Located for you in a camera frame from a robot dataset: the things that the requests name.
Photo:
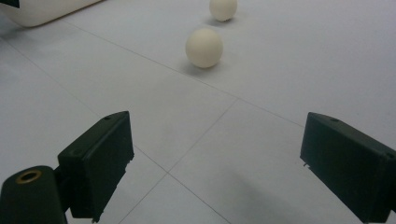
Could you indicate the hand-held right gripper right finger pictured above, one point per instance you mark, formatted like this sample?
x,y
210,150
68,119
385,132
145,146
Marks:
x,y
348,161

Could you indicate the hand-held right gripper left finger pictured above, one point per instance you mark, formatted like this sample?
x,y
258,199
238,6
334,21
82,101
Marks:
x,y
93,168

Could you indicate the cream white ball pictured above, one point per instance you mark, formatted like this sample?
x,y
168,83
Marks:
x,y
204,48
223,9

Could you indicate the white plastic bin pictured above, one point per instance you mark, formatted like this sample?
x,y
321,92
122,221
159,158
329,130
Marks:
x,y
40,11

